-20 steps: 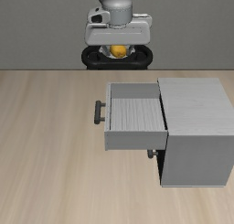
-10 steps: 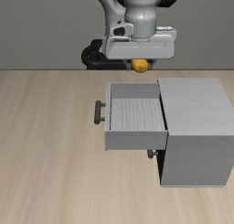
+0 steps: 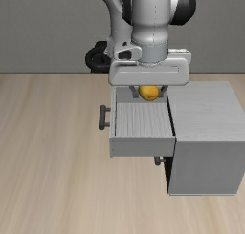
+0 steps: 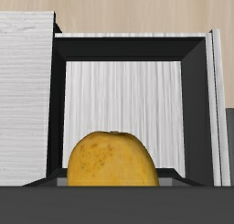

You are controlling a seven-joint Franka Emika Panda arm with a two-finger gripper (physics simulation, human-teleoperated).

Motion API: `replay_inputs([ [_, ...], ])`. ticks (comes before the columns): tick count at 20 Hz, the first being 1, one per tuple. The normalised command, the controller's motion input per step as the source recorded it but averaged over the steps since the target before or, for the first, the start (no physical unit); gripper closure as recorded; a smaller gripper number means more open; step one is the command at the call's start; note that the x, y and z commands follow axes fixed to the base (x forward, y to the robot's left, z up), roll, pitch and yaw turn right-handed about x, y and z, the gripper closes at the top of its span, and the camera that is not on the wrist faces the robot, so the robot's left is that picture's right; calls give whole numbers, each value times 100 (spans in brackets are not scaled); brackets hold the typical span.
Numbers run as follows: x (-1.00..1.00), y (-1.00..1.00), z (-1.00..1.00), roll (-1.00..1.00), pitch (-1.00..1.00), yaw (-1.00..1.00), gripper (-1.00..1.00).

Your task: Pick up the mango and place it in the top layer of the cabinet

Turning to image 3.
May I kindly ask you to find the grey cabinet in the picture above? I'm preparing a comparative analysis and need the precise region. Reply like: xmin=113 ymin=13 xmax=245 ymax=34
xmin=154 ymin=81 xmax=245 ymax=197

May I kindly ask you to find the open grey drawer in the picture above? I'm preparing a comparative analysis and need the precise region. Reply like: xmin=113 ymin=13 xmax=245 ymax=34
xmin=98 ymin=85 xmax=177 ymax=159

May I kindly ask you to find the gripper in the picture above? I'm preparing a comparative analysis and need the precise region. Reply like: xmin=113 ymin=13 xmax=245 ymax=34
xmin=108 ymin=41 xmax=192 ymax=99

